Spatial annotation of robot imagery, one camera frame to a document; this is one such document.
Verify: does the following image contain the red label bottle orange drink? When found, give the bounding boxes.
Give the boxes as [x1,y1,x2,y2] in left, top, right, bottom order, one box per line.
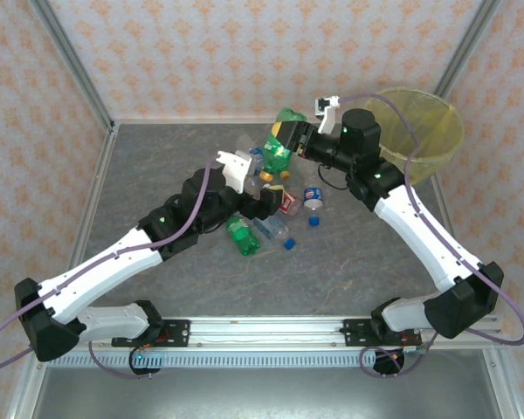
[279,191,303,217]

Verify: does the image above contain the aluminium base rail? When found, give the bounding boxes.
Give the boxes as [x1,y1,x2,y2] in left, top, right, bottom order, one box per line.
[28,314,507,352]

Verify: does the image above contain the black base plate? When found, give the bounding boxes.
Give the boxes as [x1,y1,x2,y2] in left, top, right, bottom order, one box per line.
[342,318,423,349]
[111,319,191,349]

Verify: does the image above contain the green bottle orange cap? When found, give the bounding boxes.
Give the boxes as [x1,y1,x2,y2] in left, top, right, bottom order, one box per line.
[225,215,262,258]
[275,150,293,182]
[259,106,309,182]

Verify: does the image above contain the grey slotted cable duct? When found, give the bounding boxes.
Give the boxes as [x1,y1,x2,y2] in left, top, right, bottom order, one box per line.
[47,351,379,368]

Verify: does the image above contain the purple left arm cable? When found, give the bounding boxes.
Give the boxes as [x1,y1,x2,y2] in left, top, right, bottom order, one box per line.
[0,163,222,380]

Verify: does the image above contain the grey metal sheet panel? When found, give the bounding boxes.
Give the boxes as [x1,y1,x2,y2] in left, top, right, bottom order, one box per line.
[30,348,506,419]

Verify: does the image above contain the aluminium back rail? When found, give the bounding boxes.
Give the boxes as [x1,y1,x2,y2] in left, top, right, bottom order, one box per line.
[111,116,366,127]

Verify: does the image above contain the blue label bottle white cap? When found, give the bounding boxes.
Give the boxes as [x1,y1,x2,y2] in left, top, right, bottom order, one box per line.
[247,147,266,175]

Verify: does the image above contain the aluminium side rail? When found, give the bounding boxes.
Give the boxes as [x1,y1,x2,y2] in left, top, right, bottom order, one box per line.
[3,123,120,419]
[430,174,524,419]

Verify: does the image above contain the clear plastic bottle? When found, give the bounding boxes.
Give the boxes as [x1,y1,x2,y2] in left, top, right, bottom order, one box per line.
[235,134,261,154]

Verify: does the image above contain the bin with yellow bag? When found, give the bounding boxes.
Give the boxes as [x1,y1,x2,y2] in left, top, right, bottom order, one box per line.
[362,86,465,187]

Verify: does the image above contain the small board with red wires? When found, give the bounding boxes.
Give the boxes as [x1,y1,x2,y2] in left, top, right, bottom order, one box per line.
[399,333,427,355]
[133,338,171,350]

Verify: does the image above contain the aluminium frame post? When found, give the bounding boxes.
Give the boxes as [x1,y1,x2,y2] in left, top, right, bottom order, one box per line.
[434,0,506,101]
[28,0,117,132]

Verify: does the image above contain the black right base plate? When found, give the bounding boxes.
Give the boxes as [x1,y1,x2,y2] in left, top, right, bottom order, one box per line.
[342,318,423,349]

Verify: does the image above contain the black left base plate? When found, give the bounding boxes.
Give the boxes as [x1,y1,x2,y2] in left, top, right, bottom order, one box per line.
[111,319,191,349]

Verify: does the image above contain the Pepsi label bottle blue cap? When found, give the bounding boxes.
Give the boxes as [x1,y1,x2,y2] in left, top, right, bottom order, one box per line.
[302,185,326,229]

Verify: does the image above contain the long clear bottle white cap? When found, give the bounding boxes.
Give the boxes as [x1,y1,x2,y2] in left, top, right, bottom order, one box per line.
[290,150,325,193]

